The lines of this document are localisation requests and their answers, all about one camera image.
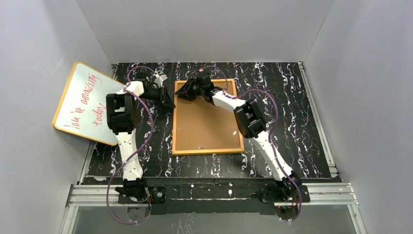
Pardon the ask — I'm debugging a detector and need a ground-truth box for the brown cardboard backing board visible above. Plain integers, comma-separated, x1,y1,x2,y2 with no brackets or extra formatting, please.
175,82,243,151

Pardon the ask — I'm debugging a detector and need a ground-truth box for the yellow wooden picture frame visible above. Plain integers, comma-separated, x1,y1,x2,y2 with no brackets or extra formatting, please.
171,78,246,156

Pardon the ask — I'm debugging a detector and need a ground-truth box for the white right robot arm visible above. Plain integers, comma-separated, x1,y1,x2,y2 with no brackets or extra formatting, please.
175,71,302,195

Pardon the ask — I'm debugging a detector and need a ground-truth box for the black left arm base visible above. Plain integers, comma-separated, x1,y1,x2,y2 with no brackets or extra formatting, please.
115,187,166,204

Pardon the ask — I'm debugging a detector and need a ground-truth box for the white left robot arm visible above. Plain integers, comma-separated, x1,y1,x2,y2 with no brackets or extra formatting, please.
106,75,175,181

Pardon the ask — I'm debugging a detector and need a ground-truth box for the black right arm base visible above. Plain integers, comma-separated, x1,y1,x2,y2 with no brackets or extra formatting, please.
255,185,311,208

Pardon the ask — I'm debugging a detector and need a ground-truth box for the whiteboard with red writing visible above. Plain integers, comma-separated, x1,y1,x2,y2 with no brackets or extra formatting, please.
53,62,124,146

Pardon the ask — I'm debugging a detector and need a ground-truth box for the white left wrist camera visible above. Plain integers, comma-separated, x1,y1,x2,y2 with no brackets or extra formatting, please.
154,73,168,88

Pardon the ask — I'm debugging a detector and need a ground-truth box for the aluminium rail base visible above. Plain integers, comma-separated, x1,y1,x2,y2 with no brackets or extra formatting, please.
60,183,367,234

